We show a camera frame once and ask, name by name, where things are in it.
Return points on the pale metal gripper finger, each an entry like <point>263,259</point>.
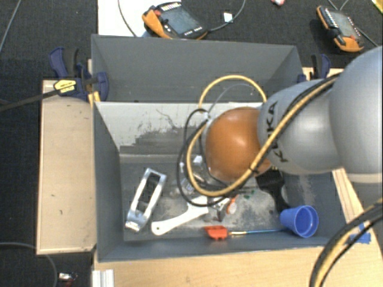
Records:
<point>221,202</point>
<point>220,215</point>

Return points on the white and orange small tube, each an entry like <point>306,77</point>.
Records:
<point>232,205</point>

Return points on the pale wood board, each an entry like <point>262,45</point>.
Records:
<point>66,166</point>

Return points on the blue plastic cup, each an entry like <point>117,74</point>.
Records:
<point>302,221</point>

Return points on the grey metal bin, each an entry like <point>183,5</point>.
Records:
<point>167,70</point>

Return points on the silver metal frame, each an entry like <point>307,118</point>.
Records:
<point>140,211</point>

